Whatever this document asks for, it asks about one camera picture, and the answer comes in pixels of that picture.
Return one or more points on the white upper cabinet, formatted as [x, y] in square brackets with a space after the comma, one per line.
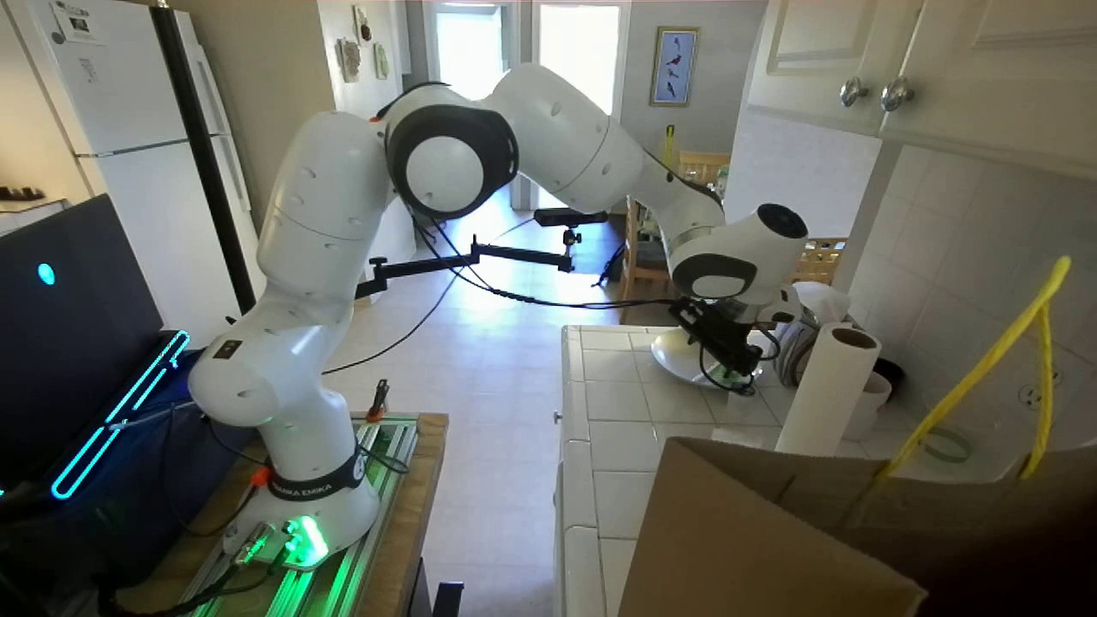
[982, 57]

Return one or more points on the white mug with floral print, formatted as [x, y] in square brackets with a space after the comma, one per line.
[871, 405]

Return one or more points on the green bottle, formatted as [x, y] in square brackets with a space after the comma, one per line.
[671, 143]

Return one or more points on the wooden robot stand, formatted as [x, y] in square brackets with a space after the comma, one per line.
[406, 515]

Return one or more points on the black computer with cyan lights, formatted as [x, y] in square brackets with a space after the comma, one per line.
[70, 330]

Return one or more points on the framed blue picture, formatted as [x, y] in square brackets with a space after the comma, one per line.
[673, 68]

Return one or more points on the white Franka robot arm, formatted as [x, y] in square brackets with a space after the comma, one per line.
[332, 206]

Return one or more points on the white paper towel roll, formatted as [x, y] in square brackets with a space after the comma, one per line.
[824, 389]

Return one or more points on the dark wooden chair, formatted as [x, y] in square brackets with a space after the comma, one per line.
[646, 262]

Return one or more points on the black stereo camera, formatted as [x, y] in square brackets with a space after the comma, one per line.
[569, 217]

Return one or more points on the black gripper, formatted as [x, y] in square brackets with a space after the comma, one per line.
[721, 337]

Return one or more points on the glass patio door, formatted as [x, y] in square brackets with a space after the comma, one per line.
[579, 46]

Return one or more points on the light wooden chair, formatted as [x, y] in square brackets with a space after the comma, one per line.
[824, 262]

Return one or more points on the white refrigerator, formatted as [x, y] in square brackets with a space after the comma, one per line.
[140, 174]

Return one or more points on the brown cardboard box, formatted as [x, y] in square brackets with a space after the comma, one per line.
[755, 537]

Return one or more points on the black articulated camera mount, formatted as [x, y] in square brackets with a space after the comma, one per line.
[424, 265]

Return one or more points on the silver cabinet knob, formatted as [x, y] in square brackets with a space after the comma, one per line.
[855, 91]
[896, 95]

